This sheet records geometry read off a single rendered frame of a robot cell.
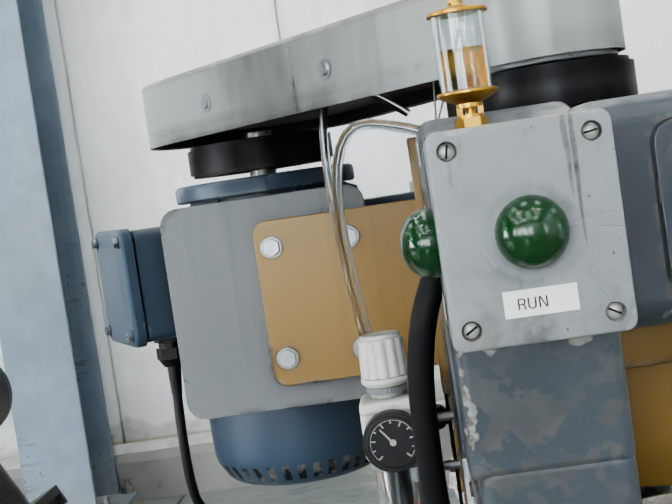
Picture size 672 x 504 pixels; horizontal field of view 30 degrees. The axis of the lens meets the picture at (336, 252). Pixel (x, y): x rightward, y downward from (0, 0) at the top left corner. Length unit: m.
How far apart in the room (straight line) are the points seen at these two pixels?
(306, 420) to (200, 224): 0.18
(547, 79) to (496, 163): 0.17
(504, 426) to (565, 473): 0.03
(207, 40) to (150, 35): 0.26
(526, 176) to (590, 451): 0.13
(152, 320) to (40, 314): 4.56
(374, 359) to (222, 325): 0.21
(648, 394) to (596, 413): 0.31
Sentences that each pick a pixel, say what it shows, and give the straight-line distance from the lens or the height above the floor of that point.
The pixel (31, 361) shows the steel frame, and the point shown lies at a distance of 5.56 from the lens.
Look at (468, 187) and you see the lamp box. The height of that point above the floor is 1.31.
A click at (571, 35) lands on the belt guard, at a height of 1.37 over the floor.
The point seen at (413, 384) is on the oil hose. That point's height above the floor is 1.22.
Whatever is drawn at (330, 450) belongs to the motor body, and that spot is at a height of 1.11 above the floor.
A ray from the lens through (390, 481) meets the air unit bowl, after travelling 0.78.
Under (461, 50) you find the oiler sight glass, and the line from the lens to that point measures 0.58.
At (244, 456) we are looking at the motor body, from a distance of 1.01.
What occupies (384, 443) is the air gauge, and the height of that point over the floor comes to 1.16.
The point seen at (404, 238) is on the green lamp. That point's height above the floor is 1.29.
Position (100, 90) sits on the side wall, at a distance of 5.90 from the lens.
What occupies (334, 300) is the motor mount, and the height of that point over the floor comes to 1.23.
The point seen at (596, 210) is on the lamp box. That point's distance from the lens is 0.51.
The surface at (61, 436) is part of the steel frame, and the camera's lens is 5.59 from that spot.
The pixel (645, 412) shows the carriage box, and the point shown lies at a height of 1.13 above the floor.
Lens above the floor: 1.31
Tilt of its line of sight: 3 degrees down
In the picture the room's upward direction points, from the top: 8 degrees counter-clockwise
